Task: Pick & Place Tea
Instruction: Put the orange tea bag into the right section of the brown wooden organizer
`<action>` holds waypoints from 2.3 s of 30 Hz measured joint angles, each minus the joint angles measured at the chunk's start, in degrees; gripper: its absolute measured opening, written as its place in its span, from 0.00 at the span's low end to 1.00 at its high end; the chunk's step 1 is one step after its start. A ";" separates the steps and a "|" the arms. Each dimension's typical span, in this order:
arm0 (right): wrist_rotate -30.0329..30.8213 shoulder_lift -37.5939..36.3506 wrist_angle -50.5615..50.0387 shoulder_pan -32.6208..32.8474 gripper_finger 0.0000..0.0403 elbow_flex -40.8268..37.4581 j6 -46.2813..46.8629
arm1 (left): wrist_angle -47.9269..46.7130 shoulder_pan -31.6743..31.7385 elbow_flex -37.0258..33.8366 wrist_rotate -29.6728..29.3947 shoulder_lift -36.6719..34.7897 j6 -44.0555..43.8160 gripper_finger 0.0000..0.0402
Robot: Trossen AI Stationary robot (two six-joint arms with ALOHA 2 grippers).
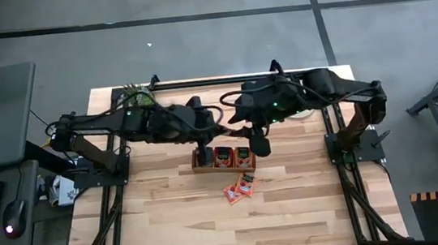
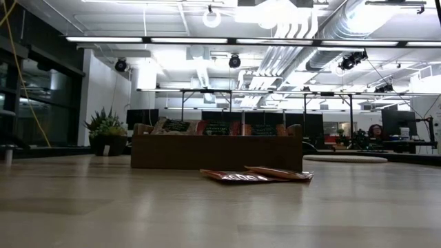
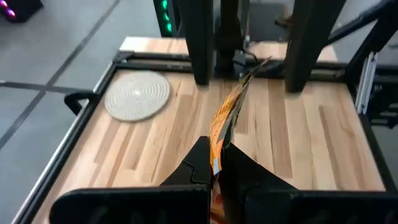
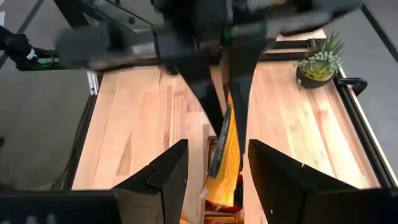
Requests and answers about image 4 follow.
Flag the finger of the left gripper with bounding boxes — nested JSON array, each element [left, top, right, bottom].
[[224, 46, 265, 156], [172, 51, 225, 138]]

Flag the orange peach tea packet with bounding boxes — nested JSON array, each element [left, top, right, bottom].
[[201, 93, 242, 208]]

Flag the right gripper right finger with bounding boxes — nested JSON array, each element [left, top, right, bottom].
[[248, 139, 358, 224]]

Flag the silver frame bracket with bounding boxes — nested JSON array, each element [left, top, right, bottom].
[[86, 70, 100, 96]]

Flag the black device with green light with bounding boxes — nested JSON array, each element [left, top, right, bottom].
[[0, 24, 60, 72]]

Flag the potted green succulent plant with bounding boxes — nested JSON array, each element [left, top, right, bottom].
[[295, 30, 345, 90]]

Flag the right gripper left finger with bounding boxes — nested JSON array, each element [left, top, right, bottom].
[[111, 139, 190, 224]]

